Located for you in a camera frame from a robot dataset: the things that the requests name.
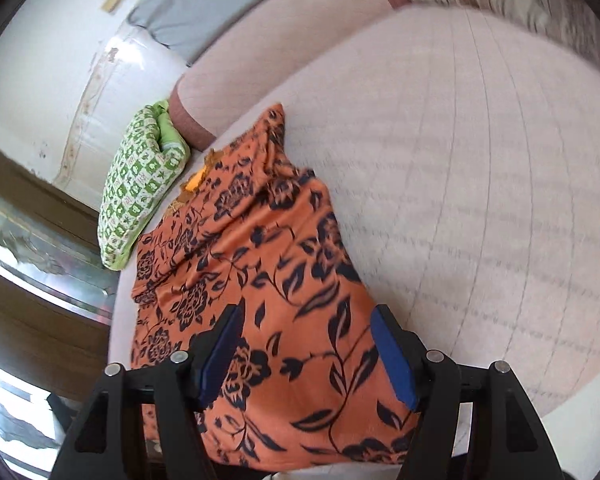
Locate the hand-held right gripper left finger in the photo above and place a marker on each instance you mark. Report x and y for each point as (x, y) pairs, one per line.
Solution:
(220, 352)

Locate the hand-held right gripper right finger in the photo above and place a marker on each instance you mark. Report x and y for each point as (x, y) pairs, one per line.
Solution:
(394, 352)

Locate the orange floral garment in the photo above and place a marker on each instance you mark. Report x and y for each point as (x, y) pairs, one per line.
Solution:
(260, 280)

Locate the pink quilted bed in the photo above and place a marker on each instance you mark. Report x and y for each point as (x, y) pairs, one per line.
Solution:
(430, 200)

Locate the green patterned folded quilt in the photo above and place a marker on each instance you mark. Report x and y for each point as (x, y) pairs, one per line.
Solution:
(139, 187)

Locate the brown stained glass door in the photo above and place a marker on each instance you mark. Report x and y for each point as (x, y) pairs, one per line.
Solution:
(27, 285)

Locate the grey pillow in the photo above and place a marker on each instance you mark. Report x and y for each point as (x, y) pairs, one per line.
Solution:
(205, 7)

